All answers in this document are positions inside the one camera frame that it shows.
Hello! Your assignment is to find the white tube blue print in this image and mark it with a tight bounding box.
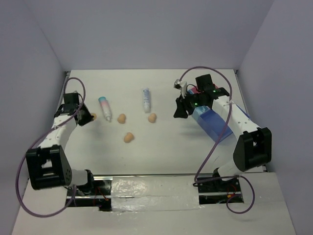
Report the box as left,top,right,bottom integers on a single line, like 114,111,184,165
143,88,151,113

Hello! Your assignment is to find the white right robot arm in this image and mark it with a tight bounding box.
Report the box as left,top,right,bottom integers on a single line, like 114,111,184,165
174,74,272,191

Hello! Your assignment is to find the light blue organizer bin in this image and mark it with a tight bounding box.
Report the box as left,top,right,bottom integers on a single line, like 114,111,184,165
187,89,211,120

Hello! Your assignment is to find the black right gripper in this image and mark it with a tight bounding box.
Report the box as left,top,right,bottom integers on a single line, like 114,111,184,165
174,89,205,118

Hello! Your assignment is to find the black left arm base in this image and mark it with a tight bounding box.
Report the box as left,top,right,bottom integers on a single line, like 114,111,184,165
68,170,112,212

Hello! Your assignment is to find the beige makeup sponge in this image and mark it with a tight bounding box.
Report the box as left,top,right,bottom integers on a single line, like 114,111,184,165
148,113,157,123
91,113,97,120
117,114,126,124
123,132,134,143

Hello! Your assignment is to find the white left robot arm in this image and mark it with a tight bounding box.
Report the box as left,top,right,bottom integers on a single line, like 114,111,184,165
26,92,96,195

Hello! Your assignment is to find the dark blue organizer bin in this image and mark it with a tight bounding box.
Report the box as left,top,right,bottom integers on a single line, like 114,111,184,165
197,102,251,145

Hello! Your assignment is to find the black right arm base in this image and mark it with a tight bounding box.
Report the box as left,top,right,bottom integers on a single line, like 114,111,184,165
193,178,244,205

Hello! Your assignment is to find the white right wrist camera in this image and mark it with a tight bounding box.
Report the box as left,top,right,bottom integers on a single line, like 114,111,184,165
174,79,187,97

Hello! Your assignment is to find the pink blue gradient bottle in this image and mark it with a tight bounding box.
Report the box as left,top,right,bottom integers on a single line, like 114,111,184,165
98,96,112,122

